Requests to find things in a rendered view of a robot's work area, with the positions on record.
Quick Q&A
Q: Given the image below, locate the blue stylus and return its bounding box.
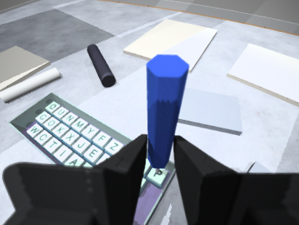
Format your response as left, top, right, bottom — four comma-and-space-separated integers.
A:
146, 54, 189, 173

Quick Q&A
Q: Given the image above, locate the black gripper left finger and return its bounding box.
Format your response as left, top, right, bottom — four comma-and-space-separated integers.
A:
2, 134, 147, 225

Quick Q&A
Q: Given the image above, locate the grey keyboard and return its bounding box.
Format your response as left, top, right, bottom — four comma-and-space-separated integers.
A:
8, 91, 176, 225

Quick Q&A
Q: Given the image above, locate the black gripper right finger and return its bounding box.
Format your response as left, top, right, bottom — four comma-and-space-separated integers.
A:
173, 135, 299, 225

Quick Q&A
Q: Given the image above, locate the dark grey cylinder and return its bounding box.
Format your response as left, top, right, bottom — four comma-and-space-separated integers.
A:
86, 44, 115, 87

